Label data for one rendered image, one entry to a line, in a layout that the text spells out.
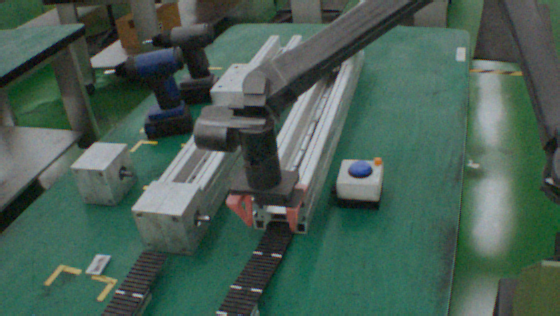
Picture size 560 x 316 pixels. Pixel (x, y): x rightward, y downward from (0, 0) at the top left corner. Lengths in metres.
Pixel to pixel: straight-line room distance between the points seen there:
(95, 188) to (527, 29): 0.88
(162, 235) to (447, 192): 0.55
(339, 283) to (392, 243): 0.13
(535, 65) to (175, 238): 0.65
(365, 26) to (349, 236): 0.37
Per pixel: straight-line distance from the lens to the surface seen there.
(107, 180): 1.10
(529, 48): 0.80
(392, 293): 0.84
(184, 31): 1.42
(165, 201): 0.93
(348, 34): 0.81
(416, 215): 0.98
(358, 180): 0.97
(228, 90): 1.22
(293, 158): 1.08
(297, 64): 0.80
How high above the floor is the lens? 1.40
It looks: 32 degrees down
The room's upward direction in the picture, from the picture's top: 8 degrees counter-clockwise
